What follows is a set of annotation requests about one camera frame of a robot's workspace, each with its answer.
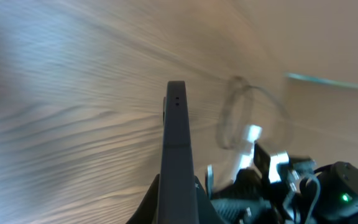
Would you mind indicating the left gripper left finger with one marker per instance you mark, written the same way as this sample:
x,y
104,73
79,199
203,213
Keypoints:
x,y
146,210

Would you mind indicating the Samsung Galaxy smartphone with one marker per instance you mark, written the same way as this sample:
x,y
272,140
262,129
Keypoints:
x,y
177,201

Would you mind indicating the white power strip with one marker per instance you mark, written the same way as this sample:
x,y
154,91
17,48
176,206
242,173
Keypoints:
x,y
245,150

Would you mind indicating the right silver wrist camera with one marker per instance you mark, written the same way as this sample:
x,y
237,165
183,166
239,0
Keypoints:
x,y
277,161

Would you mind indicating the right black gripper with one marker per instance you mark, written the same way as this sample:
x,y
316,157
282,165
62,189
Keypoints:
x,y
251,198

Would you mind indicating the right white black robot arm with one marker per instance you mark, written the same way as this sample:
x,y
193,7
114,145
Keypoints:
x,y
328,194

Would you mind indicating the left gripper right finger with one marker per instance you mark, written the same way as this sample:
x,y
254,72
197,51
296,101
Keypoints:
x,y
206,211

